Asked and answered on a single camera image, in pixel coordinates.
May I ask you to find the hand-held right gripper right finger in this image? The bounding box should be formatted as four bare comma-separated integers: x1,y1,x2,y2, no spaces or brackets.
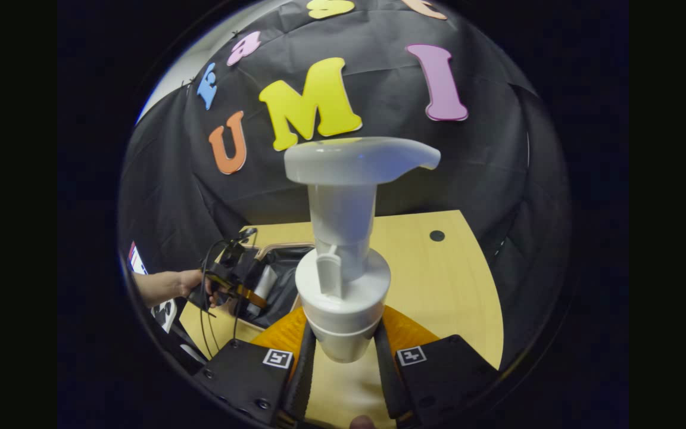
373,305,501,427

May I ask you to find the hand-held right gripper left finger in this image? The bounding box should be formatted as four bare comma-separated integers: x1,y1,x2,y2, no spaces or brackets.
193,305,318,427

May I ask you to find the white pump bottle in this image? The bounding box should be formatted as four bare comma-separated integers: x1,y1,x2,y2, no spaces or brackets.
284,136,442,364

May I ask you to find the white panel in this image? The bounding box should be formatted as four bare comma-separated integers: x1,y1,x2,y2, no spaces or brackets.
151,298,178,333

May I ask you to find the red white blue striped object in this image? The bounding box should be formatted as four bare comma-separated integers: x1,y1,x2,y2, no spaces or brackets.
127,241,148,276

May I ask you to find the black backdrop cloth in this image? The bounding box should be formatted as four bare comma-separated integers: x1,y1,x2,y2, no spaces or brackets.
118,0,571,370

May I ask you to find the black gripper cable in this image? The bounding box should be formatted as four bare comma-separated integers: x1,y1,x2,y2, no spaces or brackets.
199,228,257,358

